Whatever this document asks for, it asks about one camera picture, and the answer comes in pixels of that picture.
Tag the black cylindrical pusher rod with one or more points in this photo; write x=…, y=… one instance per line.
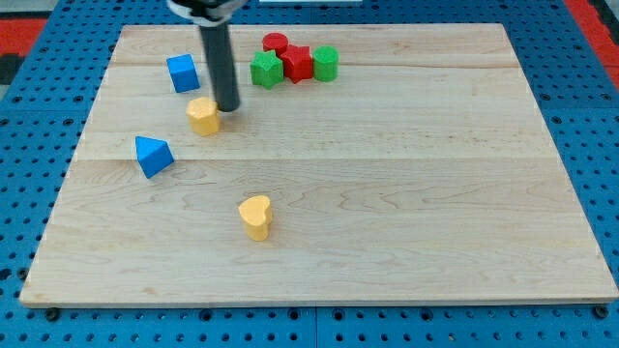
x=221, y=66

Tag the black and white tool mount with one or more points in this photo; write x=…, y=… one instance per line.
x=206, y=12

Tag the blue cube block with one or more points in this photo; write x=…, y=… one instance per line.
x=183, y=73

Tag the yellow hexagon block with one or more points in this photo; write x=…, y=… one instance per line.
x=203, y=115

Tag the red cylinder block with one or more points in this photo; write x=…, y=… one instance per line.
x=275, y=41

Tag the green star block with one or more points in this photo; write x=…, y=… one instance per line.
x=266, y=69

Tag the red star block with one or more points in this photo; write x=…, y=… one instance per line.
x=297, y=63

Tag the green cylinder block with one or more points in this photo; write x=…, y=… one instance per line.
x=325, y=63

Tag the blue triangle block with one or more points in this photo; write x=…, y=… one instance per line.
x=153, y=155

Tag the yellow heart block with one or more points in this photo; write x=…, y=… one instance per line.
x=256, y=215

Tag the light wooden board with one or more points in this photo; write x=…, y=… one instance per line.
x=423, y=175

